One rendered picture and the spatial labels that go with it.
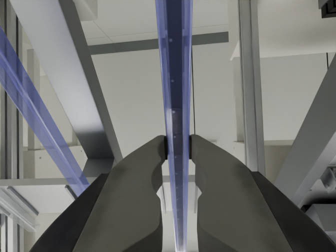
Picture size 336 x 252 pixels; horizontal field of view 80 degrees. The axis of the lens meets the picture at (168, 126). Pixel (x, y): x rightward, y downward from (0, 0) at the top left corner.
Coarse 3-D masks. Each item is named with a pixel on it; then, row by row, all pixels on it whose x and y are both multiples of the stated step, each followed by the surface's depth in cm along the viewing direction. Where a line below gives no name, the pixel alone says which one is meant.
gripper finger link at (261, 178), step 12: (264, 180) 9; (264, 192) 8; (276, 192) 8; (276, 204) 7; (288, 204) 7; (276, 216) 7; (288, 216) 7; (300, 216) 7; (288, 228) 7; (300, 228) 7; (312, 228) 7; (288, 240) 6; (300, 240) 6; (312, 240) 6; (324, 240) 6
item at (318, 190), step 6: (330, 162) 30; (318, 180) 34; (312, 186) 35; (318, 186) 35; (312, 192) 36; (318, 192) 36; (324, 192) 36; (330, 192) 36; (306, 198) 38; (312, 198) 38; (318, 198) 38; (324, 198) 38; (330, 198) 37; (300, 204) 40; (306, 204) 40
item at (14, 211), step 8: (0, 192) 24; (0, 200) 24; (8, 200) 25; (0, 208) 25; (8, 208) 25; (16, 208) 26; (16, 216) 27; (24, 216) 28; (24, 224) 28; (32, 224) 29
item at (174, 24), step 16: (160, 0) 7; (176, 0) 7; (192, 0) 7; (160, 16) 8; (176, 16) 8; (160, 32) 8; (176, 32) 8; (160, 48) 9; (176, 48) 8; (160, 64) 9; (176, 64) 9; (176, 80) 10; (176, 96) 10; (176, 112) 11; (176, 128) 12; (176, 144) 12; (176, 160) 13; (176, 176) 15; (176, 192) 16; (176, 208) 18; (176, 224) 20; (176, 240) 23
